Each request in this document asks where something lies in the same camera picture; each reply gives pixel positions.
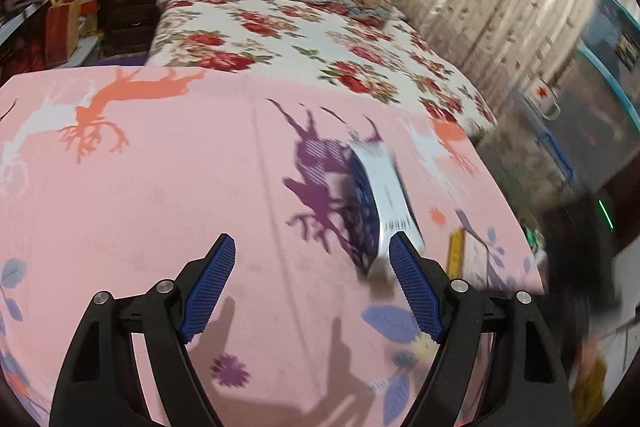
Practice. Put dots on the floral bed quilt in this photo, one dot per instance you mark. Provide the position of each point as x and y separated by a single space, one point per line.
280 42

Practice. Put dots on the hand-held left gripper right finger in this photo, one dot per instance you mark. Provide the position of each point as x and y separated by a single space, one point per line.
415 292

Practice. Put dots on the clear storage box blue latch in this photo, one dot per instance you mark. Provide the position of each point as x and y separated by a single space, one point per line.
540 157

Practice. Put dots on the red paper bag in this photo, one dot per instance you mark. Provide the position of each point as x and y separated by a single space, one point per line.
62 32

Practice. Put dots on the blue and white packet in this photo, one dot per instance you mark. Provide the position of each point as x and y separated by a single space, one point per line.
390 197

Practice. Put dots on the pink deer print blanket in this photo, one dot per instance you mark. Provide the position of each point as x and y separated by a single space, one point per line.
175 182

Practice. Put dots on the white enamel mug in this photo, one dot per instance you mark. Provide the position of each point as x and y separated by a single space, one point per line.
542 99

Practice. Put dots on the yellow and white carton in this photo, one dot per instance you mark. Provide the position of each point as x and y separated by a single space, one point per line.
457 257

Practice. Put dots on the dark wooden nightstand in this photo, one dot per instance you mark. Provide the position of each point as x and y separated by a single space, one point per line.
127 17

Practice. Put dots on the clear storage box teal lid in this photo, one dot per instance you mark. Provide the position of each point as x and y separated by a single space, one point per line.
605 127
617 27

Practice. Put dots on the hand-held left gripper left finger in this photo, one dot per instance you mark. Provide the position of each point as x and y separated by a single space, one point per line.
210 292

